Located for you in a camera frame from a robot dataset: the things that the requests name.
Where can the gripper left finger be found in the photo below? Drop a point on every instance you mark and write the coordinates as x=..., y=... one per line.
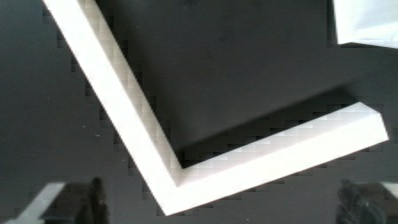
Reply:
x=69, y=203

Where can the white drawer cabinet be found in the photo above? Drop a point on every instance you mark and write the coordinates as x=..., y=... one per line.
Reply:
x=366, y=22

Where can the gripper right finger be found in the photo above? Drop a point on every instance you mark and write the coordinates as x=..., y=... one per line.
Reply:
x=368, y=203

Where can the white fence front wall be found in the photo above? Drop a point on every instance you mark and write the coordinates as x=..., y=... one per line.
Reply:
x=293, y=150

